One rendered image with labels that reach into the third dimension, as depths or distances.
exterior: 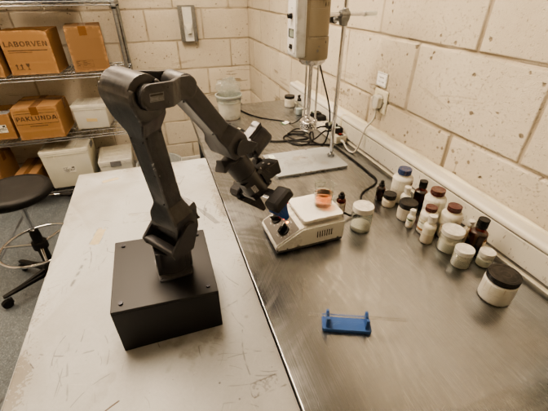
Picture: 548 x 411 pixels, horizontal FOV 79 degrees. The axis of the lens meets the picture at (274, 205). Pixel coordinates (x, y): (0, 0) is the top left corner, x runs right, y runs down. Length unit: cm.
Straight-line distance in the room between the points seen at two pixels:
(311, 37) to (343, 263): 72
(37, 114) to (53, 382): 237
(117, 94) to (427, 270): 78
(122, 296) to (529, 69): 100
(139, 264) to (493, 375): 71
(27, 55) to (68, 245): 201
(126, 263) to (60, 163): 237
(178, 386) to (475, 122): 97
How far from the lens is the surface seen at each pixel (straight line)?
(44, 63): 291
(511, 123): 103
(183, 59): 319
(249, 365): 69
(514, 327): 90
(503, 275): 89
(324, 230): 90
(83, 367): 78
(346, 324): 75
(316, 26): 119
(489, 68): 108
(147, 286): 70
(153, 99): 49
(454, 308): 87
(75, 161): 306
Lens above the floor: 150
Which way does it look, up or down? 33 degrees down
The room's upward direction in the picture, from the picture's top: straight up
